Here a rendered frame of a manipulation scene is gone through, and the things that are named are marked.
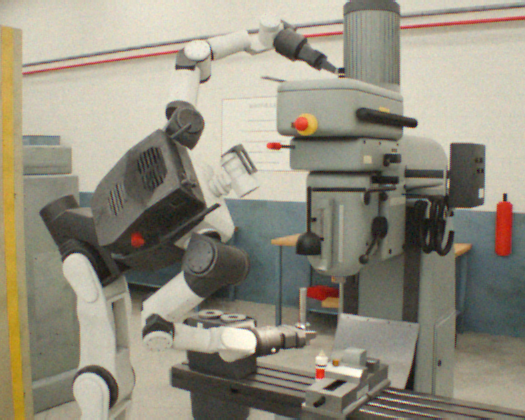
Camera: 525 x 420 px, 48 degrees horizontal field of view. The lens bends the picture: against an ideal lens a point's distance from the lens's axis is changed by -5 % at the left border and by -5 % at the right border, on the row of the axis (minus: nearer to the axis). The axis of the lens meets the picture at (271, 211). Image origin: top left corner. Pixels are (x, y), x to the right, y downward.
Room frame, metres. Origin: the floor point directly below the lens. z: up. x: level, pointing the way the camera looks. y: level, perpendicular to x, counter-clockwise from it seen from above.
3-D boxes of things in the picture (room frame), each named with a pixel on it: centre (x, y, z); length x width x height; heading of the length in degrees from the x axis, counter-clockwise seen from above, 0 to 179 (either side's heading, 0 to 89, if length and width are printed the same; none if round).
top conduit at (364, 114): (1.86, -0.36, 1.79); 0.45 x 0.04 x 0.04; 149
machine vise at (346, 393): (1.85, -0.25, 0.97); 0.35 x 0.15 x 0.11; 146
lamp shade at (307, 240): (1.71, -0.10, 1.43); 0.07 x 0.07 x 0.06
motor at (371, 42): (2.12, -0.34, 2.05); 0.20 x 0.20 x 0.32
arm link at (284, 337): (1.78, -0.02, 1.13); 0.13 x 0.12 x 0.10; 34
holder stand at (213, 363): (2.11, 0.17, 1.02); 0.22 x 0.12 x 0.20; 57
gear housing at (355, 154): (1.95, -0.24, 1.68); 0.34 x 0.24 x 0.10; 149
